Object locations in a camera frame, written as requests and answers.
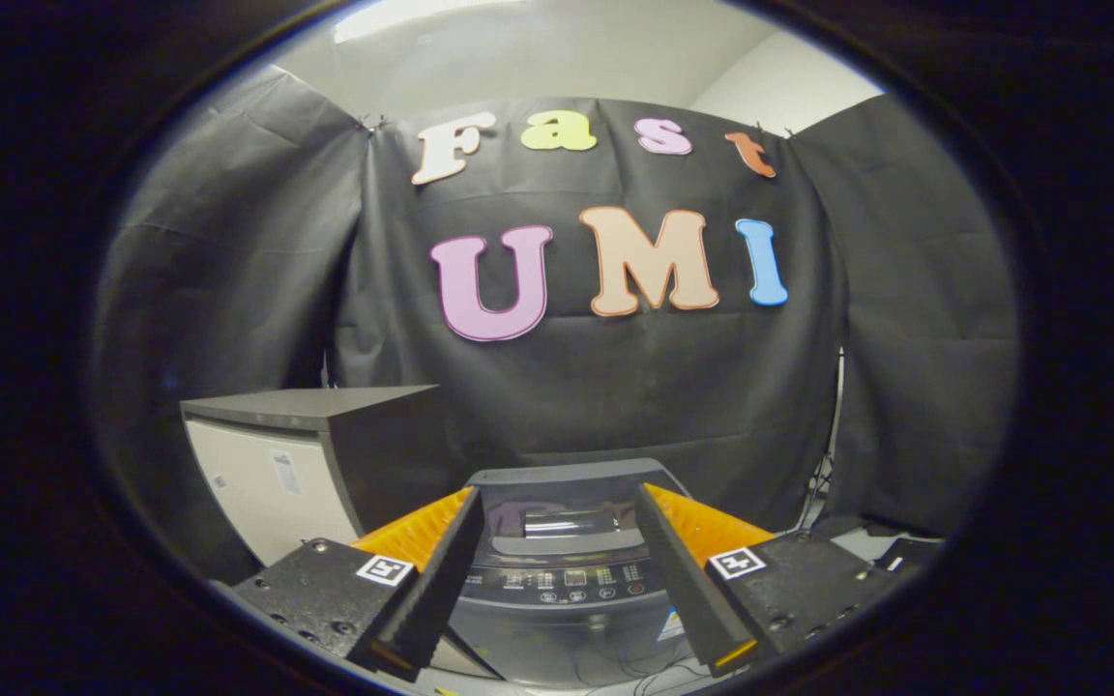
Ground dark washing machine lid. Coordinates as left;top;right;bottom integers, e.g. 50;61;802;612
465;459;689;562

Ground floor cables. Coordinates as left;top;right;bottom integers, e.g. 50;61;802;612
605;657;713;695

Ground grey and white cabinet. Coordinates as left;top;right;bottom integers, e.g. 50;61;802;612
180;385;510;678

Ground black backdrop cloth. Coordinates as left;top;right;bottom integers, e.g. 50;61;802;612
93;66;1019;581

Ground black box on floor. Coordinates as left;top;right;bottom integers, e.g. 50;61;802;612
871;536;940;576

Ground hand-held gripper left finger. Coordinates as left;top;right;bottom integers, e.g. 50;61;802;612
231;486;485;682

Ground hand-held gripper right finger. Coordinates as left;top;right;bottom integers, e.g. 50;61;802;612
634;482;904;676

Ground grey washing machine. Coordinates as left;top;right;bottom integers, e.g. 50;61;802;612
441;459;713;689

